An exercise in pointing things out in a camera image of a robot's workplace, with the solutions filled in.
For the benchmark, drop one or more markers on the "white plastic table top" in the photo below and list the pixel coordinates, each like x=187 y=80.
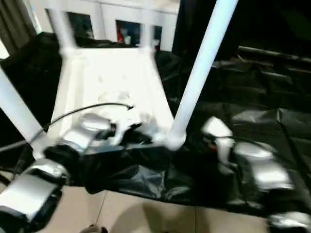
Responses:
x=109 y=72

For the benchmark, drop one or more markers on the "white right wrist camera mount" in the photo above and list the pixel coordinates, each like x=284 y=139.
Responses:
x=216 y=126

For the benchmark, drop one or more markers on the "small white bottle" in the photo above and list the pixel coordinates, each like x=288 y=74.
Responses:
x=127 y=39

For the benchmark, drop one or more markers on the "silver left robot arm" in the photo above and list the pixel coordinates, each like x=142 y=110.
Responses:
x=94 y=122

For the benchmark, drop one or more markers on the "dark robot left foot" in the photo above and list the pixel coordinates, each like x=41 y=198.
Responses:
x=96 y=229

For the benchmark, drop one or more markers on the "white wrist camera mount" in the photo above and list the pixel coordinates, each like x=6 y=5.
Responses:
x=121 y=126
x=216 y=126

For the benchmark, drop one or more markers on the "black metal frame leg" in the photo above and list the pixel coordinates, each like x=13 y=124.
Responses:
x=5 y=180

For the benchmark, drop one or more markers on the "white pole teal bands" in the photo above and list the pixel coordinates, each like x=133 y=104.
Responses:
x=36 y=19

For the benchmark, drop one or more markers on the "red package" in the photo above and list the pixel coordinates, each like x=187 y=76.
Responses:
x=120 y=32

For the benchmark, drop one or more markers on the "silver metal bar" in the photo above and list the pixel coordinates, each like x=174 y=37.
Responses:
x=274 y=54

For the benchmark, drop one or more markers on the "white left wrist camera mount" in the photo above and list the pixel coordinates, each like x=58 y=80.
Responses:
x=121 y=126

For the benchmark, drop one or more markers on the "white glass-door cabinet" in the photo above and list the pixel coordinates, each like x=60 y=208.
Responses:
x=107 y=9

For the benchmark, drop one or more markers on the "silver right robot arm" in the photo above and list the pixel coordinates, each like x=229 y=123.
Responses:
x=267 y=170

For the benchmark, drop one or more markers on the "black work mat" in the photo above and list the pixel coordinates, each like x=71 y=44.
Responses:
x=243 y=97

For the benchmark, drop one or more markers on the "grey curtain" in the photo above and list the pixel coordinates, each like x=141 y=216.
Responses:
x=14 y=24

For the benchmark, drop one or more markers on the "white jar red label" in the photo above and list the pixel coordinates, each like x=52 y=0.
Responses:
x=156 y=44

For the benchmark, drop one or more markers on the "large black box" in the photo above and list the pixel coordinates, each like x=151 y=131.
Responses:
x=189 y=21

